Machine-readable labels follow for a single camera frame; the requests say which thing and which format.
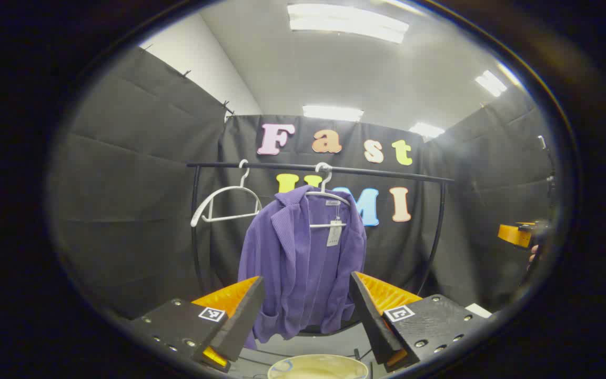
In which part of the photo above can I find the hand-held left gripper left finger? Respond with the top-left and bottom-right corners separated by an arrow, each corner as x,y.
129,275 -> 266,373

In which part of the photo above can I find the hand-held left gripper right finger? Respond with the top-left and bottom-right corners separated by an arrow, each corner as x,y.
349,271 -> 493,372

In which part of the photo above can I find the beige round laundry hamper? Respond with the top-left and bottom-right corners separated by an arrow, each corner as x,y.
267,354 -> 369,379

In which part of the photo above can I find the purple knit cardigan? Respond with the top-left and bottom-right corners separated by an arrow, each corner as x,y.
237,185 -> 368,351

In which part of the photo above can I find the white plastic clothes hanger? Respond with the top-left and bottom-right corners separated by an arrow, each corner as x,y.
191,159 -> 262,228
306,163 -> 351,230

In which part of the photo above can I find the black metal clothes rack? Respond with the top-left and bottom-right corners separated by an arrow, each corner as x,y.
186,161 -> 455,369

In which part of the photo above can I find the black backdrop cloth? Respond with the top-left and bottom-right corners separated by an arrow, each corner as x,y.
50,46 -> 559,319

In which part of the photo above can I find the large ceiling light panel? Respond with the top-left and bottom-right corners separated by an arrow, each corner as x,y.
287,3 -> 410,44

